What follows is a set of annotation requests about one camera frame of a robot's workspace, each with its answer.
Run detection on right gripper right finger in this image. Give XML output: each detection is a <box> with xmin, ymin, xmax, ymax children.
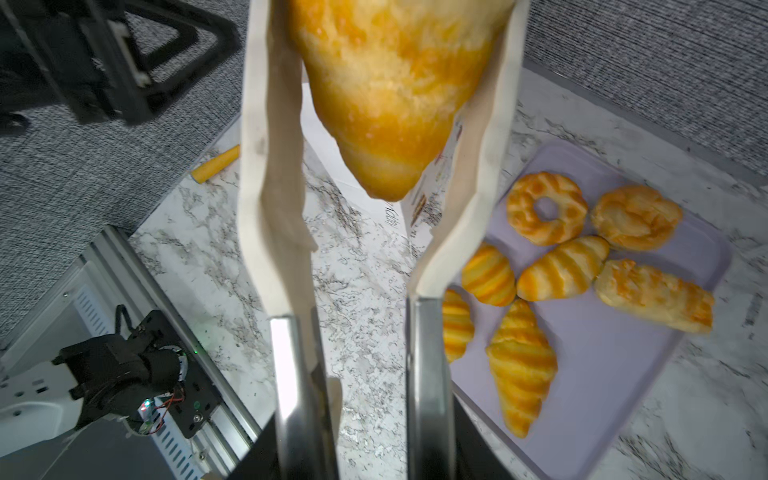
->
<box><xmin>453</xmin><ymin>396</ymin><xmax>514</xmax><ymax>480</ymax></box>

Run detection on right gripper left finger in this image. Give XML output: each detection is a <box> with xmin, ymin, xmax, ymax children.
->
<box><xmin>227</xmin><ymin>417</ymin><xmax>281</xmax><ymax>480</ymax></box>

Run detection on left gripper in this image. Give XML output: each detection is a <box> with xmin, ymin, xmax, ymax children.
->
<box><xmin>35</xmin><ymin>0</ymin><xmax>240</xmax><ymax>125</ymax></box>

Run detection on large fake croissant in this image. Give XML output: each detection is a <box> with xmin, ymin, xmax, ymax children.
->
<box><xmin>288</xmin><ymin>1</ymin><xmax>514</xmax><ymax>180</ymax></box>
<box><xmin>485</xmin><ymin>298</ymin><xmax>558</xmax><ymax>438</ymax></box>

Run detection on striped fake bun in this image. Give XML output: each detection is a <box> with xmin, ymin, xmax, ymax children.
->
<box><xmin>442</xmin><ymin>289</ymin><xmax>475</xmax><ymax>363</ymax></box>
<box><xmin>461</xmin><ymin>242</ymin><xmax>517</xmax><ymax>307</ymax></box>

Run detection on white and steel tongs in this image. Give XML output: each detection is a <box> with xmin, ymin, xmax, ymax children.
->
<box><xmin>237</xmin><ymin>1</ymin><xmax>530</xmax><ymax>479</ymax></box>

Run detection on small striped fake croissant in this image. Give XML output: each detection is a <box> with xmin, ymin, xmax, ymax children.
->
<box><xmin>517</xmin><ymin>236</ymin><xmax>610</xmax><ymax>302</ymax></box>

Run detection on oblong flaky fake bread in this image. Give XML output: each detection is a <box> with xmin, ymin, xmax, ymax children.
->
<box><xmin>594</xmin><ymin>259</ymin><xmax>715</xmax><ymax>334</ymax></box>

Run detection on round twisted fake bun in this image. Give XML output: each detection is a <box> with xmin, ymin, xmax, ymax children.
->
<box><xmin>591</xmin><ymin>185</ymin><xmax>684</xmax><ymax>251</ymax></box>

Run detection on yellow toy shovel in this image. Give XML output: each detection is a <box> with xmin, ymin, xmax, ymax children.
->
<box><xmin>191</xmin><ymin>145</ymin><xmax>241</xmax><ymax>184</ymax></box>

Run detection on lilac plastic tray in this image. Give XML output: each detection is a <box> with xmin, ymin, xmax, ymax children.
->
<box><xmin>449</xmin><ymin>140</ymin><xmax>731</xmax><ymax>479</ymax></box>

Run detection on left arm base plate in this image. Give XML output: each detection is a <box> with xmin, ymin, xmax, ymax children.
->
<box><xmin>53</xmin><ymin>309</ymin><xmax>222</xmax><ymax>438</ymax></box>

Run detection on aluminium front rail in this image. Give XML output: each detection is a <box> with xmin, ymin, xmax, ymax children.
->
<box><xmin>0</xmin><ymin>224</ymin><xmax>265</xmax><ymax>480</ymax></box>

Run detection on ring-shaped fake bread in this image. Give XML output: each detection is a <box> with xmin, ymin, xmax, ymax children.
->
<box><xmin>506</xmin><ymin>172</ymin><xmax>588</xmax><ymax>246</ymax></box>

